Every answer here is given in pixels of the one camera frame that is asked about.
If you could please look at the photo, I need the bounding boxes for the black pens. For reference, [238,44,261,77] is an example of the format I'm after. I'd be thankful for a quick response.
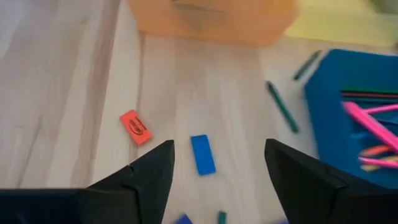
[292,49,323,82]

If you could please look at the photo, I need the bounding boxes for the yellow plastic bin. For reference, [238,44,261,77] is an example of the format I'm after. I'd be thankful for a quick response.
[283,0,398,48]

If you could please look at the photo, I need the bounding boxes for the blue eraser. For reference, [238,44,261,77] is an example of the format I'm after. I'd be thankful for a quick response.
[190,134,217,177]

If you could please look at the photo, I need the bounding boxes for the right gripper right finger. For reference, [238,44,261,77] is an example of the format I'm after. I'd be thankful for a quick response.
[265,138,398,224]

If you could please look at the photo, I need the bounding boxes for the blue plastic bin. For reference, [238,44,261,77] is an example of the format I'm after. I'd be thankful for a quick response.
[303,48,398,190]

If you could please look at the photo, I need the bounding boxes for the dark green pencil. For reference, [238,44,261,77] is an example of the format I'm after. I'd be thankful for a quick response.
[340,88,398,95]

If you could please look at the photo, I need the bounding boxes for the orange eraser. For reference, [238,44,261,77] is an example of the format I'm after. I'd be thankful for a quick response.
[119,109,154,146]

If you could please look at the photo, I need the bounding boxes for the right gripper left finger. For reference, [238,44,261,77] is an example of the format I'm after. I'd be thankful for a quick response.
[88,139,175,224]

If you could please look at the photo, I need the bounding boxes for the orange plastic bin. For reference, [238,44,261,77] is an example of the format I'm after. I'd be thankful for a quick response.
[126,0,300,48]

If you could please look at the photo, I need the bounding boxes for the red pencil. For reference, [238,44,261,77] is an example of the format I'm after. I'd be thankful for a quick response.
[340,92,398,99]

